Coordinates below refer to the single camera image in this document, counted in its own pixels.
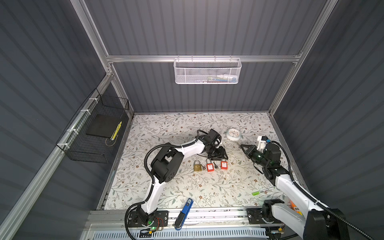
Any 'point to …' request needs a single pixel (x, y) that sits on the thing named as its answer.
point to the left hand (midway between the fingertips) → (226, 158)
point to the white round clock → (233, 134)
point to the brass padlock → (197, 167)
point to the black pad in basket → (104, 125)
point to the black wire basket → (79, 146)
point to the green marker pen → (259, 192)
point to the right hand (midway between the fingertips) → (242, 146)
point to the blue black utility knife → (182, 217)
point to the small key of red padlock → (216, 166)
